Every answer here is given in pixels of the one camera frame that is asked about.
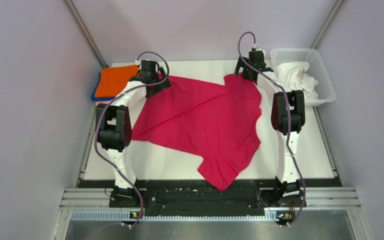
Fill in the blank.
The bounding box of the crimson red t-shirt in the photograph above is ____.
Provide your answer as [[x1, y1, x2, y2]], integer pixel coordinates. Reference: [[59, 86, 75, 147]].
[[132, 74, 262, 191]]

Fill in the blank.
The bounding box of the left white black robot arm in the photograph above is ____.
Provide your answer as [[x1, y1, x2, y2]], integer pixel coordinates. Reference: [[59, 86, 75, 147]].
[[95, 60, 171, 207]]

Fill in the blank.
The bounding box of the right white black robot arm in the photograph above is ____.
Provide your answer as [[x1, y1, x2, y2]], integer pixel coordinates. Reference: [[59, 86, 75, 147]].
[[234, 45, 306, 206]]

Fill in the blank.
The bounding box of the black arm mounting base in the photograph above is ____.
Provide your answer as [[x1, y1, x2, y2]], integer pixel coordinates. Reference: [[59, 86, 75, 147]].
[[77, 178, 342, 220]]

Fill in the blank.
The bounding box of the folded orange t-shirt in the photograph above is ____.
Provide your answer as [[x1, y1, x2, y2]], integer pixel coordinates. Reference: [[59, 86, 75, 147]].
[[101, 65, 138, 99]]

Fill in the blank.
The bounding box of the crumpled white t-shirt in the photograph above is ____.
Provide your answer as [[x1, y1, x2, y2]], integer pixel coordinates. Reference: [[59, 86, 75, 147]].
[[276, 61, 319, 100]]

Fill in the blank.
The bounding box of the folded pink t-shirt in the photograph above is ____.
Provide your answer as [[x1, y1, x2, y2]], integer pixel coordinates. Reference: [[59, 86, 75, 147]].
[[95, 101, 106, 106]]

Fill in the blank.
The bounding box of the folded blue t-shirt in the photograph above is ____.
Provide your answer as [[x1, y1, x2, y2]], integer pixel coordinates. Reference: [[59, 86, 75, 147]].
[[90, 73, 114, 102]]

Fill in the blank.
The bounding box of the white plastic laundry basket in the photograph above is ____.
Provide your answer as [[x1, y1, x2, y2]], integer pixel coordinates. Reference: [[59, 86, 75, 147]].
[[270, 48, 337, 107]]

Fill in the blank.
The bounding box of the white slotted cable duct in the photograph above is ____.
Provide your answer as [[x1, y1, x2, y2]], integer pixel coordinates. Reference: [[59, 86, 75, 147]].
[[70, 210, 292, 223]]

